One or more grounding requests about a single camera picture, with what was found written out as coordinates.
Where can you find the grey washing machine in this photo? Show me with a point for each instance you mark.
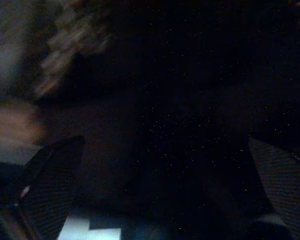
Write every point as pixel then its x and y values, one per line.
pixel 65 50

